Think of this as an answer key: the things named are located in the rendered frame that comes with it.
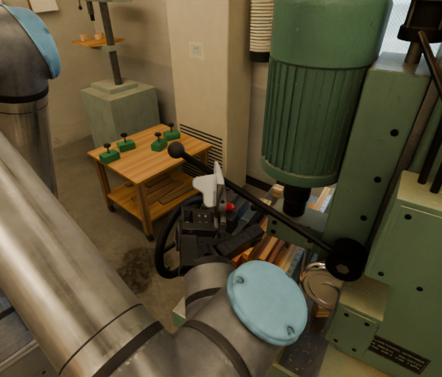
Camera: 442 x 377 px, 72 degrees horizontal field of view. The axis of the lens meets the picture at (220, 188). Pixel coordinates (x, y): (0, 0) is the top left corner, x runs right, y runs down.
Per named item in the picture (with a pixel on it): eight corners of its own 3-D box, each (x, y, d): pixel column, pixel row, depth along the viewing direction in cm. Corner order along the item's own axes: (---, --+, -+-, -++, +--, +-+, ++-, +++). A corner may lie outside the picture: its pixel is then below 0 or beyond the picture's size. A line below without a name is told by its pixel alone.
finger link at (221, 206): (219, 182, 54) (216, 232, 53) (227, 183, 54) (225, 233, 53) (212, 185, 58) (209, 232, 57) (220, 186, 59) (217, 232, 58)
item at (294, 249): (321, 198, 103) (324, 186, 101) (327, 200, 103) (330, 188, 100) (238, 351, 62) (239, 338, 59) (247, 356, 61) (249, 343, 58)
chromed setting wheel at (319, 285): (298, 286, 67) (307, 247, 60) (356, 313, 62) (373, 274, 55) (293, 296, 65) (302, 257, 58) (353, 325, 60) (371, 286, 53)
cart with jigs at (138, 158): (167, 177, 277) (159, 110, 240) (213, 203, 247) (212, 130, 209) (103, 212, 237) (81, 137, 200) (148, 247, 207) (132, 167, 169)
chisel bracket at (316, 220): (275, 222, 81) (279, 197, 76) (327, 241, 75) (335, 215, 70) (263, 239, 76) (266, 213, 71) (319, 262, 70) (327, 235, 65)
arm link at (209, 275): (250, 286, 45) (231, 312, 52) (244, 258, 49) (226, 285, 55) (191, 286, 43) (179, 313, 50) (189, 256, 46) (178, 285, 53)
